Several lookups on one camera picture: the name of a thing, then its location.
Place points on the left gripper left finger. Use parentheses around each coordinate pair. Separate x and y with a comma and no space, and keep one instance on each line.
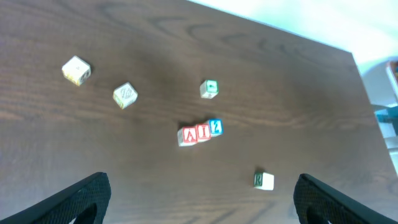
(83,202)

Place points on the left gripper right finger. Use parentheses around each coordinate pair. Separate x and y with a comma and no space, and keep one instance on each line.
(316,202)

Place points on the blue number 2 block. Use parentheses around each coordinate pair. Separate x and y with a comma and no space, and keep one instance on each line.
(216,127)

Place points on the red letter I block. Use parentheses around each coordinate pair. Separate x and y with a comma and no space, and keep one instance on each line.
(203,132)

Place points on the red letter A block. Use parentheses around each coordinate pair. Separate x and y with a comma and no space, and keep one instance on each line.
(187,136)

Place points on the plain white wooden block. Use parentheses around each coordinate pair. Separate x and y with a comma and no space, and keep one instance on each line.
(263,181)

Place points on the yellow C block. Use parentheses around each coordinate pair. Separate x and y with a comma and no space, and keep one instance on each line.
(125,95)

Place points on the yellow W block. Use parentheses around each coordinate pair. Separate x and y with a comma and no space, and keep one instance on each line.
(76,70)

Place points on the white and teal background furniture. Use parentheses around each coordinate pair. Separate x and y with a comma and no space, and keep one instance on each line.
(380,82)

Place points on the green number 4 block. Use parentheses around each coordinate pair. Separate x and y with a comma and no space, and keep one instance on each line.
(209,89)

